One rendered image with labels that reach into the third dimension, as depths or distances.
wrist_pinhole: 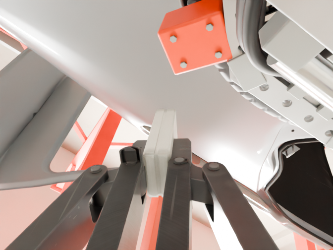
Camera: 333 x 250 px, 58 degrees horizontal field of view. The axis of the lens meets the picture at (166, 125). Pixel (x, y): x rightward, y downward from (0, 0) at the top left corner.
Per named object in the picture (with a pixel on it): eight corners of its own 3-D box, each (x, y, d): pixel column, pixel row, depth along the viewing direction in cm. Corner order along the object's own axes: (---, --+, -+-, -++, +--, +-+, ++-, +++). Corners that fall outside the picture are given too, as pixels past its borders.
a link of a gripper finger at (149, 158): (159, 198, 18) (147, 198, 18) (168, 143, 24) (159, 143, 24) (155, 154, 16) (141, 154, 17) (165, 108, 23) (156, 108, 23)
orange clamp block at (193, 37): (222, -9, 42) (164, 12, 46) (221, 11, 36) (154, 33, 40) (235, 36, 46) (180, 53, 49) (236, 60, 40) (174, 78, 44)
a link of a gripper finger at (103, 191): (142, 207, 16) (87, 207, 16) (153, 158, 21) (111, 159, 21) (139, 183, 15) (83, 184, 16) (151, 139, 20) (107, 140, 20)
